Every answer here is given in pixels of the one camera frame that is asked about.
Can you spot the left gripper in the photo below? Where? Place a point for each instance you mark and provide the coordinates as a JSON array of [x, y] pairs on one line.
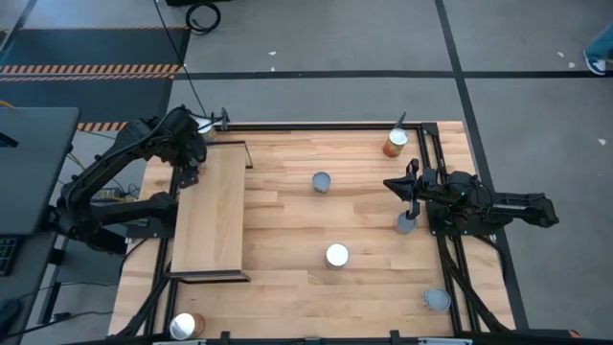
[[179, 139]]

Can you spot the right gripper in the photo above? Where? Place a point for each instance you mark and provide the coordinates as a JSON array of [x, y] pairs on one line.
[[428, 187]]

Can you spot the tan labelled tin can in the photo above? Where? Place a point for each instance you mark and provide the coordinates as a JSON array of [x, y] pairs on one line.
[[209, 131]]

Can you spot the shiny-topped tin can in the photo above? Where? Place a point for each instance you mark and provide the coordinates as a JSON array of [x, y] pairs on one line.
[[337, 255]]

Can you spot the blue can with pink label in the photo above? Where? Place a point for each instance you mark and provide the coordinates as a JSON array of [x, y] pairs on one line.
[[438, 300]]

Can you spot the orange can with shiny top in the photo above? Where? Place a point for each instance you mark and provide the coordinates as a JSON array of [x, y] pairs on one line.
[[182, 327]]

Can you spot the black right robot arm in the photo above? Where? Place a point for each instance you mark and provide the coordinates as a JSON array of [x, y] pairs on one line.
[[517, 208]]

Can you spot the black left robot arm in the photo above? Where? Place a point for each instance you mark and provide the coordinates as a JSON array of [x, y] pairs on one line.
[[143, 210]]

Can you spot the wooden shelf board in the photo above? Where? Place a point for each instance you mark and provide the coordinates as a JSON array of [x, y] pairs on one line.
[[211, 215]]

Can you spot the orange labelled tin can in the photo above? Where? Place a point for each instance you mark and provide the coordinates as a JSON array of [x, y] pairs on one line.
[[396, 139]]

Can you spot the black mat with hazard stripes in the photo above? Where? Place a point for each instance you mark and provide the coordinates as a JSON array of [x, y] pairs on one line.
[[72, 100], [96, 48]]

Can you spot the dark grey desk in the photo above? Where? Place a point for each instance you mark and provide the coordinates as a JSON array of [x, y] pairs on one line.
[[33, 167]]

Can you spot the black box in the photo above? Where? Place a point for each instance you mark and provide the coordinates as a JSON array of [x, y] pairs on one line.
[[196, 2]]

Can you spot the black keyboard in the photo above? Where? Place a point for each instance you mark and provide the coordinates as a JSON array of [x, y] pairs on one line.
[[7, 254]]

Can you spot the black rounded desk object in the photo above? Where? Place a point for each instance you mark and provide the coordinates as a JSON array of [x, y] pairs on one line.
[[7, 314]]

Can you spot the person's leg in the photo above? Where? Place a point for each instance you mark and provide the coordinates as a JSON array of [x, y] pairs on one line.
[[603, 45]]

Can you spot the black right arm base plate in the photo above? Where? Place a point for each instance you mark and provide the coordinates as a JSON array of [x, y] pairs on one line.
[[436, 225]]

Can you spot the black frame clamp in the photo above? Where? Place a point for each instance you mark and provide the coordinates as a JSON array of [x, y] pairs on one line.
[[394, 337], [224, 120], [400, 121], [224, 338]]

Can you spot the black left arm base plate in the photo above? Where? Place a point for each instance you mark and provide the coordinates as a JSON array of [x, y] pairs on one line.
[[143, 232]]

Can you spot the black aluminium table frame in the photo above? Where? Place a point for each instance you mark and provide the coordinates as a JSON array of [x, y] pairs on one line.
[[311, 126]]

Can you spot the silver metal bracket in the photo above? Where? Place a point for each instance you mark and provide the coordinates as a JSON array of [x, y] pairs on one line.
[[445, 342], [163, 342]]

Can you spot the black desk leg frame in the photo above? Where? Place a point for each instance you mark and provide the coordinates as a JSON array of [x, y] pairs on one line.
[[48, 302]]

